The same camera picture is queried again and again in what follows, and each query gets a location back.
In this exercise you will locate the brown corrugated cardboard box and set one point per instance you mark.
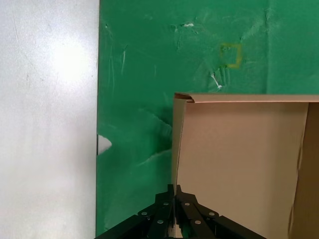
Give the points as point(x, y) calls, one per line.
point(236, 149)

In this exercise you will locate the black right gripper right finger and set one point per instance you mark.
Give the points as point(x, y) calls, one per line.
point(194, 216)

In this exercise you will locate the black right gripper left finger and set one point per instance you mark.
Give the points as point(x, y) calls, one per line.
point(159, 216)

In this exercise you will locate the green tablecloth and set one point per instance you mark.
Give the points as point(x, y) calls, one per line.
point(149, 62)

